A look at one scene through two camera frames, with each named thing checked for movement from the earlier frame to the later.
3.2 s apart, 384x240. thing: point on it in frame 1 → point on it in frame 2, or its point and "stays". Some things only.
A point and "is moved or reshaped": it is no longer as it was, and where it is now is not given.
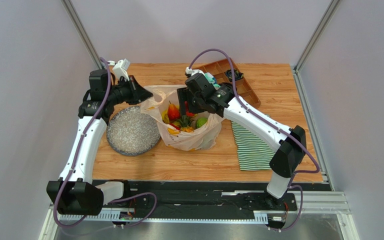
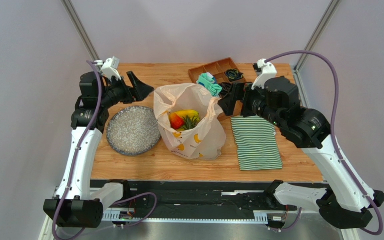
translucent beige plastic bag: x=156 y=98 is moved or reshaped
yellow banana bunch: x=165 y=117 → x=190 y=113
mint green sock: x=209 y=77 stays
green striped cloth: x=255 y=153 stays
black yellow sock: x=237 y=75 stays
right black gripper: x=185 y=98 → x=244 y=101
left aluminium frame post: x=75 y=19 stays
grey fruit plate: x=132 y=132 stays
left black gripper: x=137 y=93 stays
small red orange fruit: x=173 y=113 → x=176 y=123
